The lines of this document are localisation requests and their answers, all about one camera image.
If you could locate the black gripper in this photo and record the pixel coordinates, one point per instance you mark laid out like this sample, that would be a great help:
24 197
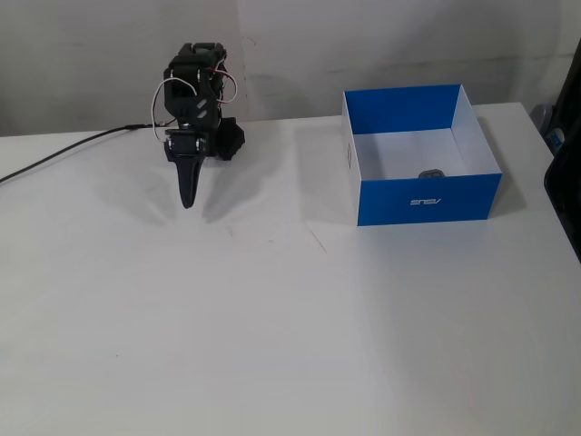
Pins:
182 146

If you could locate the gray block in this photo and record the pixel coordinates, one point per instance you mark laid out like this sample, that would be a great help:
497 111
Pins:
432 174

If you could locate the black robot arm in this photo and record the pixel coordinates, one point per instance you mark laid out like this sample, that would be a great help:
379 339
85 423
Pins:
190 102

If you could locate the blue white cardboard box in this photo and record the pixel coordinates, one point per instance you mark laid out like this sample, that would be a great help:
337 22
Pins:
426 200

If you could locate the black table clamp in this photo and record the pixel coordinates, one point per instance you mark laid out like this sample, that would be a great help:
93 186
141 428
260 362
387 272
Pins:
231 138

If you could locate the gray object with blue label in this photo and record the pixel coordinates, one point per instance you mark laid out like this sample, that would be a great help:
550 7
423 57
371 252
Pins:
544 118

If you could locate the black hard-back office chair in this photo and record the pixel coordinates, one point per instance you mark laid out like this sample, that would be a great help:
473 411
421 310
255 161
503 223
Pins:
567 191

